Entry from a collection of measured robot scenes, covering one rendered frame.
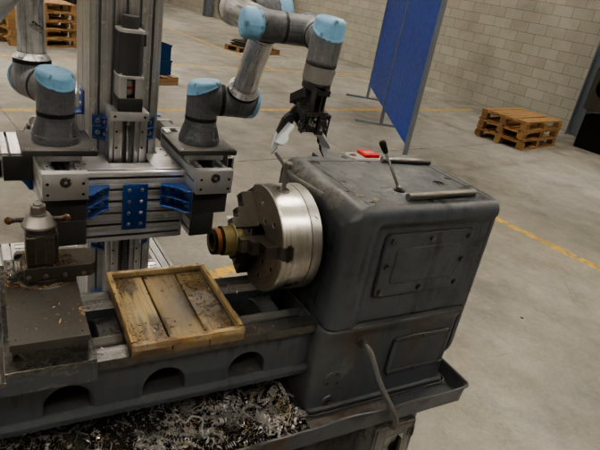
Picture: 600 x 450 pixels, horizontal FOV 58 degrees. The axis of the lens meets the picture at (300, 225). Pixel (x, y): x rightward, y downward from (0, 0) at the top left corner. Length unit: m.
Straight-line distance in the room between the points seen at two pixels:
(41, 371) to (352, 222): 0.81
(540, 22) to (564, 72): 1.14
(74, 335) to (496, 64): 11.92
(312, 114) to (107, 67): 0.96
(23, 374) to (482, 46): 12.26
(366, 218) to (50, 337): 0.81
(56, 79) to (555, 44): 10.99
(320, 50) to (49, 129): 0.97
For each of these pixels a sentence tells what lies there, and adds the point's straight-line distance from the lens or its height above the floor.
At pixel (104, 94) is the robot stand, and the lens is 2.10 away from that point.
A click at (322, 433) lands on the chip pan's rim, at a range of 1.74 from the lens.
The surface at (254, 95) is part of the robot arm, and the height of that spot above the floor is 1.37.
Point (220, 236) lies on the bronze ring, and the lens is 1.49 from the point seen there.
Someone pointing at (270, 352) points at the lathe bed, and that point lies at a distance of 1.62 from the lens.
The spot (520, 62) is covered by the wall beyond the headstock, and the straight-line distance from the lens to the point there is 12.46.
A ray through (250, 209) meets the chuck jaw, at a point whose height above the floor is 1.15.
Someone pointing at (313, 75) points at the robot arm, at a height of 1.58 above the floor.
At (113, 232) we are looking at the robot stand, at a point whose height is 0.84.
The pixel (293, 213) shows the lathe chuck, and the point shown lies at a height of 1.20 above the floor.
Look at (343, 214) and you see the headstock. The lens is 1.47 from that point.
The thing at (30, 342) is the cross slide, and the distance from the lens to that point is 1.33.
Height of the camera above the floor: 1.77
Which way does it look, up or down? 24 degrees down
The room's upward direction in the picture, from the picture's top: 11 degrees clockwise
